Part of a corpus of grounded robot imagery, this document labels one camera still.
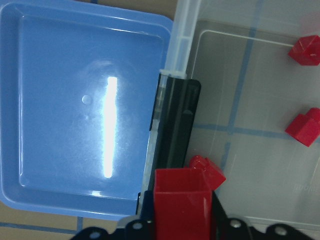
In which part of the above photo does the black box handle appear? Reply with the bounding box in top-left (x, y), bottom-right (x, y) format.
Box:
top-left (136, 76), bottom-right (202, 216)

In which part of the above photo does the clear plastic storage box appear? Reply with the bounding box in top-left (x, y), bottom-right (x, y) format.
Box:
top-left (139, 0), bottom-right (320, 231)

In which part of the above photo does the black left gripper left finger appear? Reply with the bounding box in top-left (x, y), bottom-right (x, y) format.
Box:
top-left (119, 190), bottom-right (156, 240)

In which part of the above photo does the red block box middle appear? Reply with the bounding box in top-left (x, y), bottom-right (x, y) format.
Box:
top-left (285, 107), bottom-right (320, 147)

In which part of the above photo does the blue plastic tray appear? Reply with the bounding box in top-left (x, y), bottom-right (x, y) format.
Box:
top-left (0, 0), bottom-right (173, 220)

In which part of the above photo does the red block box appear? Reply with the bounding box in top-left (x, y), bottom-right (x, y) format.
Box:
top-left (285, 107), bottom-right (320, 147)
top-left (288, 35), bottom-right (320, 66)

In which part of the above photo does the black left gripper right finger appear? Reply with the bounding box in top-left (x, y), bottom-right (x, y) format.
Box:
top-left (211, 191), bottom-right (253, 240)

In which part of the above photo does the red block box far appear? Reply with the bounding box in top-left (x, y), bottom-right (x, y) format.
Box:
top-left (288, 35), bottom-right (320, 66)

